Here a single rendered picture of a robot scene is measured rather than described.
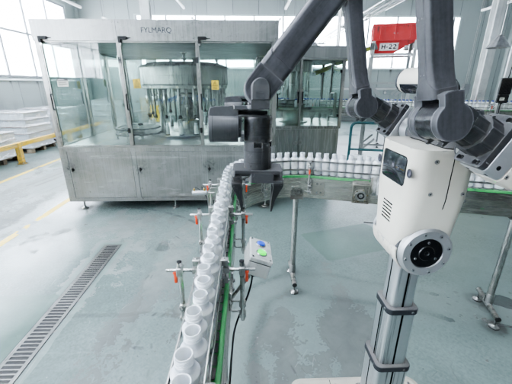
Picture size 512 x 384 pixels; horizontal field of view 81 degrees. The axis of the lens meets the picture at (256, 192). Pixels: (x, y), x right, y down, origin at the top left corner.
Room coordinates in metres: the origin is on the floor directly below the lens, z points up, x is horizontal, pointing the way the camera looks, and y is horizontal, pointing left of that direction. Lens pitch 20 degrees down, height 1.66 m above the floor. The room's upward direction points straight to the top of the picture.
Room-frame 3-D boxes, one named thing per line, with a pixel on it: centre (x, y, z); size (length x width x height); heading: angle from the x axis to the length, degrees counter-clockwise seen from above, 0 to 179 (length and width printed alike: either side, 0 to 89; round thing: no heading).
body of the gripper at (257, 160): (0.61, 0.00, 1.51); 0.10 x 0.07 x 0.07; 91
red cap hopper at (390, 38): (7.06, -2.90, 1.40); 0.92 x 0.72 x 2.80; 74
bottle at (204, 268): (0.74, 0.15, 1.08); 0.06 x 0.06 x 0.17
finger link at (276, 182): (0.61, -0.02, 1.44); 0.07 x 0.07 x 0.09; 1
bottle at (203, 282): (0.68, 0.14, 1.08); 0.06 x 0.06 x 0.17
